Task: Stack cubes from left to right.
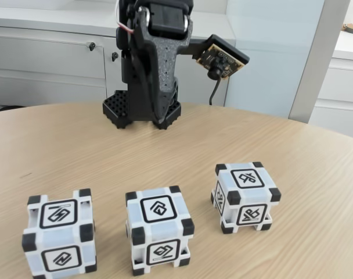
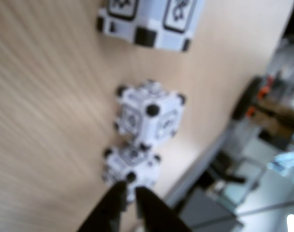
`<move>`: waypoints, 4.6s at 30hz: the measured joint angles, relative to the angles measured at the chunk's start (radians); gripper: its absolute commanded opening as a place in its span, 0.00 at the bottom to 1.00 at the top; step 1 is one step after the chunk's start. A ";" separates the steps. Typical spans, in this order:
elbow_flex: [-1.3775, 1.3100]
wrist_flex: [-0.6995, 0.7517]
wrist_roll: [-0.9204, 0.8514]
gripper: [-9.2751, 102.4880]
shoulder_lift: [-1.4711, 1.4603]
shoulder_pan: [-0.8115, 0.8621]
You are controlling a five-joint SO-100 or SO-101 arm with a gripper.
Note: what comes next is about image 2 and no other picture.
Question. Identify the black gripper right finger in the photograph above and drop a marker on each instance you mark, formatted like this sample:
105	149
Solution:
156	215

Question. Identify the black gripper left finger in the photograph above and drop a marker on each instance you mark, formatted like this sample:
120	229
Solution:
110	207

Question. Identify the white cube with house symbol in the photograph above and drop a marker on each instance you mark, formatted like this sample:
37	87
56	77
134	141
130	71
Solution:
137	120

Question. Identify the white cube with crossed symbol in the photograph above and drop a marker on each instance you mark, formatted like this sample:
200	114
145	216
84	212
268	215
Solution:
149	26

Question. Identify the white cube with lightning symbol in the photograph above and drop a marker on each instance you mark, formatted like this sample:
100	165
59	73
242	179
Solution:
142	174

